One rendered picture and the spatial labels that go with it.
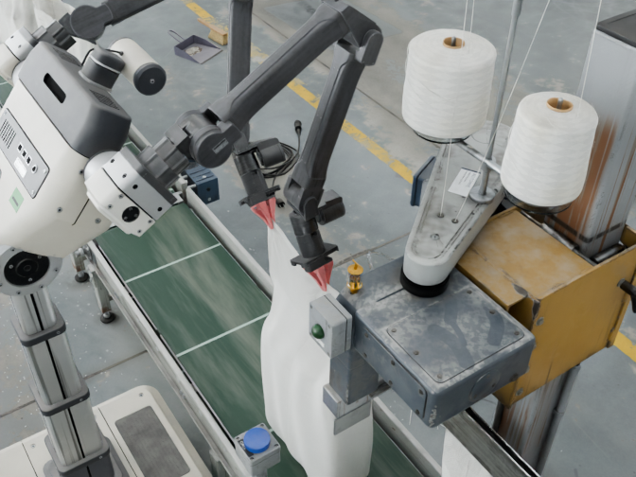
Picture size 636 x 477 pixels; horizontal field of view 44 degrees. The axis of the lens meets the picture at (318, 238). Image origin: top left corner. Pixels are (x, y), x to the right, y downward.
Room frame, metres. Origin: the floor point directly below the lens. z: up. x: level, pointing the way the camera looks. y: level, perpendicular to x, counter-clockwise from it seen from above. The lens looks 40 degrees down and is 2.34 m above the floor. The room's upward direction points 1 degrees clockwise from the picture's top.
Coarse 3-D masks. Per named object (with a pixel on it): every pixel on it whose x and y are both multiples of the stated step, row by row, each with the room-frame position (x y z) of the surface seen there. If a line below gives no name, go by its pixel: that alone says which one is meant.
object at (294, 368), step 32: (288, 256) 1.47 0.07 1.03; (288, 288) 1.47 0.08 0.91; (320, 288) 1.33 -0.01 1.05; (288, 320) 1.41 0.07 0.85; (288, 352) 1.34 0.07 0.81; (320, 352) 1.30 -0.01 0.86; (288, 384) 1.31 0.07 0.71; (320, 384) 1.23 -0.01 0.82; (288, 416) 1.30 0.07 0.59; (320, 416) 1.19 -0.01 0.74; (288, 448) 1.30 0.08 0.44; (320, 448) 1.19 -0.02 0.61; (352, 448) 1.18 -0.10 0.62
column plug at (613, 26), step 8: (616, 16) 1.29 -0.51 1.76; (624, 16) 1.29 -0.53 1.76; (632, 16) 1.29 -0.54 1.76; (600, 24) 1.26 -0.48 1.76; (608, 24) 1.26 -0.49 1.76; (616, 24) 1.26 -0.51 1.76; (624, 24) 1.26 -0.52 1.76; (632, 24) 1.26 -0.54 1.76; (608, 32) 1.24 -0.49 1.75; (616, 32) 1.23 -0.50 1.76; (624, 32) 1.23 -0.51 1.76; (632, 32) 1.23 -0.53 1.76; (624, 40) 1.21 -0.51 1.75; (632, 40) 1.20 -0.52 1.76
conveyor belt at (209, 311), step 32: (160, 224) 2.37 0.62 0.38; (192, 224) 2.37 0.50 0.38; (128, 256) 2.17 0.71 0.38; (160, 256) 2.18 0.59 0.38; (192, 256) 2.18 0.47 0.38; (224, 256) 2.18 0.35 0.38; (160, 288) 2.01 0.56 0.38; (192, 288) 2.01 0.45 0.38; (224, 288) 2.02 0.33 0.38; (256, 288) 2.02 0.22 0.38; (160, 320) 1.85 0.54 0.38; (192, 320) 1.85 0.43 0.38; (224, 320) 1.86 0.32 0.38; (256, 320) 1.86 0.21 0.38; (192, 352) 1.71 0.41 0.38; (224, 352) 1.71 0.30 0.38; (256, 352) 1.71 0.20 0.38; (224, 384) 1.58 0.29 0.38; (256, 384) 1.58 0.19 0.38; (224, 416) 1.45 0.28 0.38; (256, 416) 1.45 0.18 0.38; (384, 448) 1.35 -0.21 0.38
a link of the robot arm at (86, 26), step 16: (112, 0) 1.76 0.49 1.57; (128, 0) 1.77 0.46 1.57; (144, 0) 1.78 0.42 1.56; (160, 0) 1.79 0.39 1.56; (80, 16) 1.70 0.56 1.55; (96, 16) 1.71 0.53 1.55; (112, 16) 1.72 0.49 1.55; (128, 16) 1.76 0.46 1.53; (80, 32) 1.68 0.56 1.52; (96, 32) 1.69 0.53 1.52
